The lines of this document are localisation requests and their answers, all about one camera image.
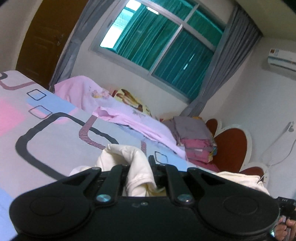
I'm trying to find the grey curtain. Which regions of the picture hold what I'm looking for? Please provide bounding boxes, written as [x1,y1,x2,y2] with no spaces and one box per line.
[180,4,263,117]
[49,0,114,91]

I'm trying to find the brown wooden door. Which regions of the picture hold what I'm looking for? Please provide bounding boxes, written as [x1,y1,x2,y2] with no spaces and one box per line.
[16,0,87,89]

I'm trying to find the patterned grey blue bedsheet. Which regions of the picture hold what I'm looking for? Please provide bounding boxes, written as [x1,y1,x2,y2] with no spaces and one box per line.
[1,71,215,240]

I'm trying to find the yellow patterned pillow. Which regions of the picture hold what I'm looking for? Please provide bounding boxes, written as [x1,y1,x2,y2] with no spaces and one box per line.
[112,88,159,120]

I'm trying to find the pink blanket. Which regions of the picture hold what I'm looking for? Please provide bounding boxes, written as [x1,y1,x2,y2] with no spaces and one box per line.
[54,76,186,159]

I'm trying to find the white quilted duvet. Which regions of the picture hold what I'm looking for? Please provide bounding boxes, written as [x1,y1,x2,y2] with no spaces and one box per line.
[69,143,271,197]

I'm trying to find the white wall cable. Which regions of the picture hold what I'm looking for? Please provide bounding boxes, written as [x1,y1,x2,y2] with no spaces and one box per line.
[256,121,296,186]

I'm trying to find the red heart-shaped headboard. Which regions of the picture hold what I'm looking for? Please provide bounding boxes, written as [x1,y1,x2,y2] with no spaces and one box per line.
[206,118,269,187]

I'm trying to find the stack of folded bedding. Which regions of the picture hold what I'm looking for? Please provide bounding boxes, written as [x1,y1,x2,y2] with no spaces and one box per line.
[163,116,219,172]

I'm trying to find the grey right curtain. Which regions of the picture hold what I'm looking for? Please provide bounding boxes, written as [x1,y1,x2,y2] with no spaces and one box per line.
[180,4,263,117]

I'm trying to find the person's right hand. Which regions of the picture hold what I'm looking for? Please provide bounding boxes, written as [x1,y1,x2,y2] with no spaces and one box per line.
[274,217,296,241]

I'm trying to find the grey left curtain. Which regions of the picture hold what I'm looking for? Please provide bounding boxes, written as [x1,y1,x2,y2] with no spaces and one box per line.
[49,0,114,91]

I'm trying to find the white air conditioner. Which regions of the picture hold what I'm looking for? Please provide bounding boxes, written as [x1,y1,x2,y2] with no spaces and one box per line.
[267,48,295,74]

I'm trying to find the window with teal curtain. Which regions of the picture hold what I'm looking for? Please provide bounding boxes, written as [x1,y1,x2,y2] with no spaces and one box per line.
[90,1,225,103]

